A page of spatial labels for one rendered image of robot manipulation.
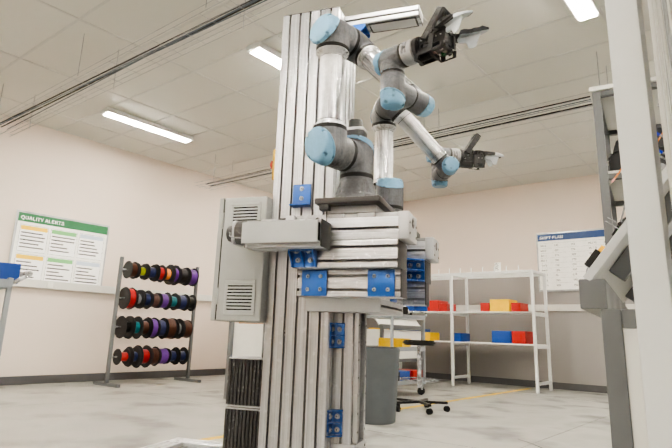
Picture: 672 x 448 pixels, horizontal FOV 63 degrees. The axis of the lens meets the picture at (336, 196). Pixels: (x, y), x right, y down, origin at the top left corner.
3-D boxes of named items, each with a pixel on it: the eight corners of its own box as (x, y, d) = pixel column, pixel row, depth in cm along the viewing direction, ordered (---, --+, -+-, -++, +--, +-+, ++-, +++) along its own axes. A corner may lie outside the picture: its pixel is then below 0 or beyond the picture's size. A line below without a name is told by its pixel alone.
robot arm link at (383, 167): (373, 209, 241) (375, 94, 254) (367, 216, 256) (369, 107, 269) (400, 210, 242) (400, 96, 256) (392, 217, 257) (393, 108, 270)
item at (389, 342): (392, 400, 633) (392, 304, 659) (355, 396, 662) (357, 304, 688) (430, 394, 710) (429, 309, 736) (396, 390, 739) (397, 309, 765)
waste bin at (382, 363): (347, 425, 451) (349, 346, 466) (345, 416, 495) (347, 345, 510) (403, 426, 452) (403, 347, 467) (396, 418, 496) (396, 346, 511)
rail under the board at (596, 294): (580, 308, 121) (578, 279, 122) (613, 324, 220) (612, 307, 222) (608, 308, 118) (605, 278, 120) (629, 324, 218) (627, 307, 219)
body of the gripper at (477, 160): (480, 170, 265) (456, 168, 263) (480, 152, 266) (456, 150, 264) (486, 167, 257) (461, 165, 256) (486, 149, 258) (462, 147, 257)
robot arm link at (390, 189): (378, 203, 229) (379, 172, 233) (372, 210, 242) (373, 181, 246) (406, 205, 231) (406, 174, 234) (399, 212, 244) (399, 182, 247)
